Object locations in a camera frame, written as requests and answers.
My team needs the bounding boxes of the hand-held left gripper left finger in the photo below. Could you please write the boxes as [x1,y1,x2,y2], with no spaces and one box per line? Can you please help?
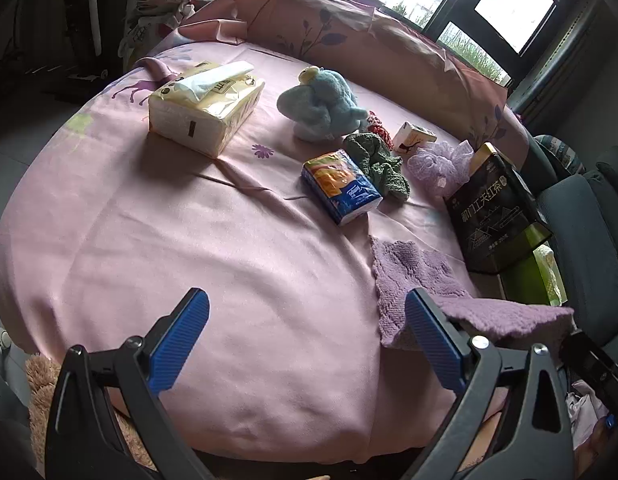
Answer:
[45,287,214,480]

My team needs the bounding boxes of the light blue plush toy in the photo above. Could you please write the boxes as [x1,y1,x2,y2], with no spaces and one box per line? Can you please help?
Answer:
[277,66,372,142]

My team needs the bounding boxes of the pile of clothes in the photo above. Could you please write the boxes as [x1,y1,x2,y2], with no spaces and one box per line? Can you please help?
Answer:
[118,0,230,61]

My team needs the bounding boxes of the light pink garment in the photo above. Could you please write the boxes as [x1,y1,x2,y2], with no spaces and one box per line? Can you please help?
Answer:
[564,380,612,456]

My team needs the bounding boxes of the grey curtain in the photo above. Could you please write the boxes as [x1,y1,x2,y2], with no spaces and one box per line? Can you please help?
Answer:
[506,0,610,126]

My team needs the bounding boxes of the small white orange box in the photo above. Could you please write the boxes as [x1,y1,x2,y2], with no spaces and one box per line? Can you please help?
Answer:
[391,121,438,155]

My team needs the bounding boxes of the purple mesh bath pouf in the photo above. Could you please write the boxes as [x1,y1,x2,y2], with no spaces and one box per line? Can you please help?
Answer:
[406,140,476,200]

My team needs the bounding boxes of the green box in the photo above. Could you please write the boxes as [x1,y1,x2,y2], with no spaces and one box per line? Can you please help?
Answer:
[499,225,572,307]

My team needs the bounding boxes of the striped cushion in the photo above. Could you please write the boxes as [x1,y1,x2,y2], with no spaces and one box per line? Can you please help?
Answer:
[534,134,587,176]

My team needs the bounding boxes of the black upright appliance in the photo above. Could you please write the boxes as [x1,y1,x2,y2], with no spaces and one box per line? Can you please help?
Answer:
[41,0,107,106]

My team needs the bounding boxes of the pink printed bed sheet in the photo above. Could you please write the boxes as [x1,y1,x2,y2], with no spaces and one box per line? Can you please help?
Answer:
[0,0,534,466]

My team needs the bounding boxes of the grey sofa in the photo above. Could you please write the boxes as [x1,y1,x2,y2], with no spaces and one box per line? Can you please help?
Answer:
[519,130,618,341]

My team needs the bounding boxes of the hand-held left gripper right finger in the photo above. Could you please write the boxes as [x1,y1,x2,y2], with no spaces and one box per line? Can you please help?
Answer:
[405,287,576,480]

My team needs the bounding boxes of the purple knitted cloth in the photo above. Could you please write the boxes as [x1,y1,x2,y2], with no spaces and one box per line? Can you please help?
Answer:
[369,235,576,351]

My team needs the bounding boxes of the green knitted cloth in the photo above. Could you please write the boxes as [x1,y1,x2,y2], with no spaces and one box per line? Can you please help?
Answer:
[343,131,412,204]

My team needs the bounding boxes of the blue orange tissue packet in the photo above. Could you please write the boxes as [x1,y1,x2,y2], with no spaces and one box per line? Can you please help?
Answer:
[301,150,384,227]

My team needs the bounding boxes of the red knitted item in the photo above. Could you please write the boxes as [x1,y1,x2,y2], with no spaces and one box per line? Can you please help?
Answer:
[365,110,394,147]

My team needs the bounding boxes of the beige plush rug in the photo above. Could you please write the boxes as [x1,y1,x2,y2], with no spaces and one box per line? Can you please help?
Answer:
[25,352,160,471]

